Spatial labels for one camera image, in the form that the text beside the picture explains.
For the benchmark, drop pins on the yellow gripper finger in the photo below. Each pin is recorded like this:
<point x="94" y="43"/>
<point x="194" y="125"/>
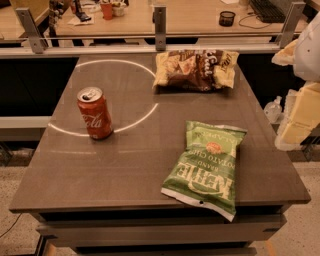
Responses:
<point x="285" y="56"/>
<point x="301" y="116"/>

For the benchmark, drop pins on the red coke can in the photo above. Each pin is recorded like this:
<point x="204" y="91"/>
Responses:
<point x="93" y="108"/>

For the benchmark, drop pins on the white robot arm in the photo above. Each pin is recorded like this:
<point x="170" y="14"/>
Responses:
<point x="307" y="52"/>

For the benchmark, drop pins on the clear sanitizer bottle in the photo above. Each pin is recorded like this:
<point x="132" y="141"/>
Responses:
<point x="273" y="109"/>

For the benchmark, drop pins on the black keyboard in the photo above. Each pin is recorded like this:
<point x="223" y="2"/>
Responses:
<point x="267" y="12"/>

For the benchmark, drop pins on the black mesh cup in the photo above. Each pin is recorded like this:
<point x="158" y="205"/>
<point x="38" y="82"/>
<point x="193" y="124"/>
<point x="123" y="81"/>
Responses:
<point x="226" y="18"/>

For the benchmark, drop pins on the brown chip bag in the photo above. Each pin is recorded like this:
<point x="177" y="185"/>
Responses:
<point x="196" y="70"/>

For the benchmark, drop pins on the green Kettle chip bag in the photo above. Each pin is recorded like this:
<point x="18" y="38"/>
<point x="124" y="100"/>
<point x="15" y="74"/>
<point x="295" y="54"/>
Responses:
<point x="204" y="175"/>

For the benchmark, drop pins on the red cup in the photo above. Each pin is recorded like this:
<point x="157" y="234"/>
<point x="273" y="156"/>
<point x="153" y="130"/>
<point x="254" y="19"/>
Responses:
<point x="106" y="8"/>

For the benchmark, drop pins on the right metal bracket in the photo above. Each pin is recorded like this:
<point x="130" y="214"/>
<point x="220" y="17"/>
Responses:
<point x="292" y="18"/>

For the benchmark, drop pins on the metal bracket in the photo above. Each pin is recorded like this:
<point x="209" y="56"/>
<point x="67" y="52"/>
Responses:
<point x="37" y="43"/>
<point x="292" y="18"/>
<point x="160" y="27"/>

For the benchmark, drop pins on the middle metal bracket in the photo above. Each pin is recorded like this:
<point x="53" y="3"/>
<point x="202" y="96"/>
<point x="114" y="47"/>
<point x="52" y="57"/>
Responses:
<point x="160" y="27"/>

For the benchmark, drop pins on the left metal bracket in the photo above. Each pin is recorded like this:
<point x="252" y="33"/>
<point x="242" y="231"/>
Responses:
<point x="37" y="43"/>

